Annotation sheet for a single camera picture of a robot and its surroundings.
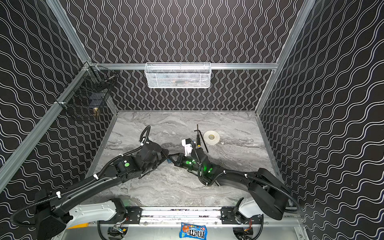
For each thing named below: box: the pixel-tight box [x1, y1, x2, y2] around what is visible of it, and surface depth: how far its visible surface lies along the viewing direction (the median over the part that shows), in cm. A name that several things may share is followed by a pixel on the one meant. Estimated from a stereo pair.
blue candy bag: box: [179, 222, 208, 240], surface depth 70 cm
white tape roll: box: [203, 130, 221, 145], surface depth 106 cm
